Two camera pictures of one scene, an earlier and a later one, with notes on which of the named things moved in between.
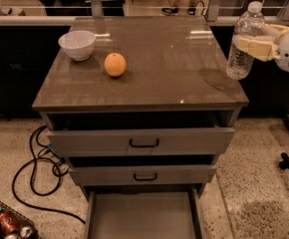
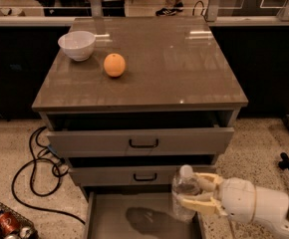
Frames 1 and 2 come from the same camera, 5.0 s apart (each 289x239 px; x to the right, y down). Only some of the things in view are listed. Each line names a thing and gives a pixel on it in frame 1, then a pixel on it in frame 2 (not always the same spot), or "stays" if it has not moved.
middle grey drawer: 143,169 stays
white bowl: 79,44 stays
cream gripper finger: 282,29 to 208,182
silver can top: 25,232 stays
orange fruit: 115,64 stays
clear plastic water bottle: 250,23 to 185,182
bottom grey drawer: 170,213 stays
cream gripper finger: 262,50 to 208,206
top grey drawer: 139,133 stays
